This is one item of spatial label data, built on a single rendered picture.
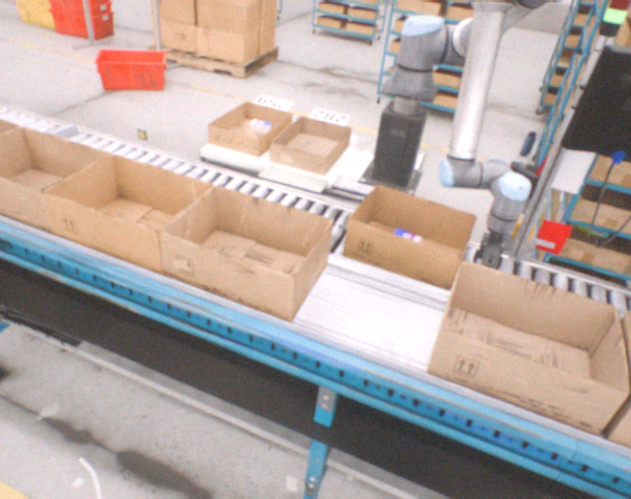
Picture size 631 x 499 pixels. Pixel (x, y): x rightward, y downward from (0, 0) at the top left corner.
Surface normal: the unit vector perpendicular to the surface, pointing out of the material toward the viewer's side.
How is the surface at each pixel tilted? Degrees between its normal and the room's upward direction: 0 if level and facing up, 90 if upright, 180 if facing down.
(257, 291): 90
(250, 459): 0
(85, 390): 0
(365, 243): 91
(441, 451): 0
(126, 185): 90
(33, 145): 90
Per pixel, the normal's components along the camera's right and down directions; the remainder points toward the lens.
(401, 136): -0.34, 0.53
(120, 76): 0.20, 0.65
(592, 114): -0.05, 0.65
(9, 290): 0.10, -0.80
